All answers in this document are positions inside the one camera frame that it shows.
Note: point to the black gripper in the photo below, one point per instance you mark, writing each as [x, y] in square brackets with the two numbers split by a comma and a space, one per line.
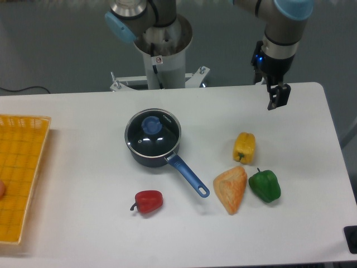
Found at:
[273, 71]

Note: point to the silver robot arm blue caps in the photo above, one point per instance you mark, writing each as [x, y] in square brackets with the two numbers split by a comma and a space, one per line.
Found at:
[285, 21]

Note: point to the glass lid blue knob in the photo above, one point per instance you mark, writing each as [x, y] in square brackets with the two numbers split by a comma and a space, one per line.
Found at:
[153, 133]

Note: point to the yellow bell pepper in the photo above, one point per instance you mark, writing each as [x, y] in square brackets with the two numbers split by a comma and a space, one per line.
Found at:
[244, 148]

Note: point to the green bell pepper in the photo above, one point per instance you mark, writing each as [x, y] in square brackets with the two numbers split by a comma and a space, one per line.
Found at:
[264, 184]

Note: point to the triangular bread pastry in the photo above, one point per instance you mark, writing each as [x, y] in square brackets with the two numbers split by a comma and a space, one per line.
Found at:
[229, 187]

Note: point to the black table edge device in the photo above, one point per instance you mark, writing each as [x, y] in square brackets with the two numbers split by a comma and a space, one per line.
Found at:
[351, 238]

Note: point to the red bell pepper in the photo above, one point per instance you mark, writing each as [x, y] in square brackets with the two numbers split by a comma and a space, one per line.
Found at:
[147, 201]

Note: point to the yellow woven basket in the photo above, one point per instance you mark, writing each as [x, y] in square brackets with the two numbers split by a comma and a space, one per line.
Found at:
[23, 140]

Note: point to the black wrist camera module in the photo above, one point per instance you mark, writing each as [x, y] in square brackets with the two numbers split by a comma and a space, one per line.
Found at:
[255, 61]

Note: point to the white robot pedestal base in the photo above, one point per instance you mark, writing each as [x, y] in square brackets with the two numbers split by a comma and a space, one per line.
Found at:
[164, 58]

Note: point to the dark blue saucepan blue handle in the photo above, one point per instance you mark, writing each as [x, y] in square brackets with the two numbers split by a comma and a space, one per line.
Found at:
[178, 163]

